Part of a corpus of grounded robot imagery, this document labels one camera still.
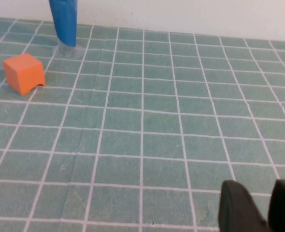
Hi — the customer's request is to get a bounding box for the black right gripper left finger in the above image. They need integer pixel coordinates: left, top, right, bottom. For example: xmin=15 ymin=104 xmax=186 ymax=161
xmin=217 ymin=180 xmax=272 ymax=232

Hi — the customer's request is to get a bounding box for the green checked tablecloth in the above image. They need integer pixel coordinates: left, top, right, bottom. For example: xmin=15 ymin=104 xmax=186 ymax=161
xmin=0 ymin=16 xmax=285 ymax=232

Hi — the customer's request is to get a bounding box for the tall blue wrapped conical glass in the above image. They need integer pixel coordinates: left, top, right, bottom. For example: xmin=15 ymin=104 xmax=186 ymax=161
xmin=48 ymin=0 xmax=84 ymax=58

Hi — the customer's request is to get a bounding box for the orange foam cube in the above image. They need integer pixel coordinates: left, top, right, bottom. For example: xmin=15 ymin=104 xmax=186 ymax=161
xmin=2 ymin=53 xmax=46 ymax=95

